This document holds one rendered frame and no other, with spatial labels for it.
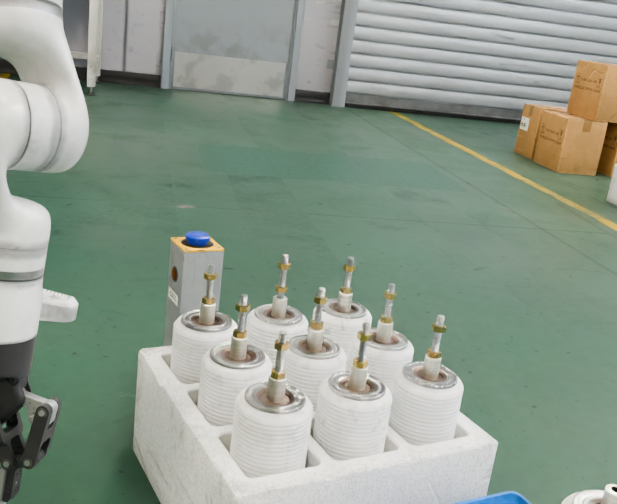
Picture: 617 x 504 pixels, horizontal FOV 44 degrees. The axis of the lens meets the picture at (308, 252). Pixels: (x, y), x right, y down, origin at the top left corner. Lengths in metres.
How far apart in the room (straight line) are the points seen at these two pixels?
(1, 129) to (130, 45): 5.27
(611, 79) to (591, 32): 2.24
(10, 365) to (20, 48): 0.25
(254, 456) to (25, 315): 0.39
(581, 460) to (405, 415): 0.52
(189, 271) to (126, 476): 0.33
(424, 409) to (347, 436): 0.12
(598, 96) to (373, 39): 2.09
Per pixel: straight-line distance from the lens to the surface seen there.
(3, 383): 0.70
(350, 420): 0.99
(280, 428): 0.93
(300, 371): 1.08
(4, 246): 0.64
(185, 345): 1.13
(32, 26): 0.65
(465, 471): 1.10
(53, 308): 0.72
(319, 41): 6.01
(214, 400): 1.04
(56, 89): 0.66
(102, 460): 1.29
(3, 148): 0.62
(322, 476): 0.96
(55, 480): 1.25
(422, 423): 1.06
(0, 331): 0.66
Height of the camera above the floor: 0.71
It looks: 18 degrees down
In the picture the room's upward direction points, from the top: 7 degrees clockwise
